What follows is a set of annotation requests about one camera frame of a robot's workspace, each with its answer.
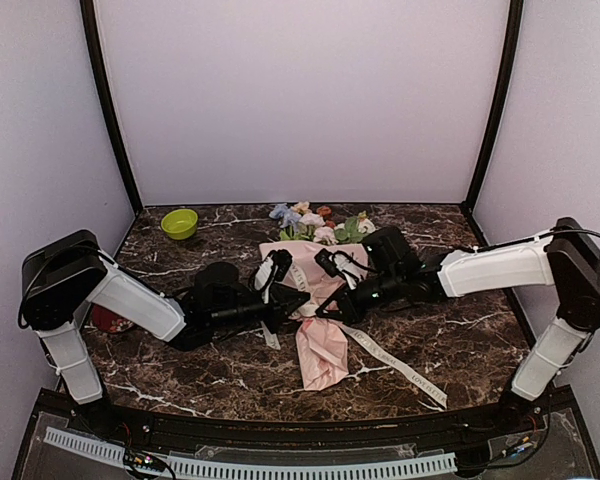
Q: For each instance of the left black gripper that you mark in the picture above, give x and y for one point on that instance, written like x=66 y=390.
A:
x=281 y=303

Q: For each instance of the right black frame post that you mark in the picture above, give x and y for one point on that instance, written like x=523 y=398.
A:
x=501 y=89

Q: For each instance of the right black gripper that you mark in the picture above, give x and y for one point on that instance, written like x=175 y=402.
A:
x=350 y=311

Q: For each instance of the white rose stem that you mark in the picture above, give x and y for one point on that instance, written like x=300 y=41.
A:
x=307 y=227
x=354 y=229

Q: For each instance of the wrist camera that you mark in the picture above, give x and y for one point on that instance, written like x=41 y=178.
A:
x=245 y=277
x=388 y=253

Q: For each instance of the pink wrapping paper sheet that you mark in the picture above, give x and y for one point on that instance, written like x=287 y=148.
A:
x=303 y=253

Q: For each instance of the peach and orange flower stem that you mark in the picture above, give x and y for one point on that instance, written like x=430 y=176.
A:
x=315 y=207

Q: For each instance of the beige printed ribbon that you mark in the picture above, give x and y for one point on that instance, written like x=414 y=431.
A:
x=390 y=360

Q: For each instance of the green plastic bowl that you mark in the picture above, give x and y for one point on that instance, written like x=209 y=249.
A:
x=180 y=224

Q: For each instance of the left black frame post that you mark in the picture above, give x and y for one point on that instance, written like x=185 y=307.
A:
x=106 y=101

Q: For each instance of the grey slotted cable duct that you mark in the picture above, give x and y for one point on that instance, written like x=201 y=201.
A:
x=225 y=463

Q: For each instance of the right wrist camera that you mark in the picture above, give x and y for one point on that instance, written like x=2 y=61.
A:
x=388 y=253

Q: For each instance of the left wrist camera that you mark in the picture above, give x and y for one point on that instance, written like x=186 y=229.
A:
x=245 y=277

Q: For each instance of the red embroidered pouch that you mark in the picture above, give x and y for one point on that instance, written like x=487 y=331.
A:
x=108 y=321

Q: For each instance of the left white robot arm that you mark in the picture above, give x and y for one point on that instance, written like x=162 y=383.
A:
x=74 y=273

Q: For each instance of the blue flower stem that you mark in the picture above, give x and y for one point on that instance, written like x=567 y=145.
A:
x=281 y=212

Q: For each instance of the black frame post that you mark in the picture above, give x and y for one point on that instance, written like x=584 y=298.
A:
x=106 y=101
x=501 y=89

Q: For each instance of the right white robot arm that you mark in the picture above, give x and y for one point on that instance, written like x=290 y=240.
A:
x=564 y=259

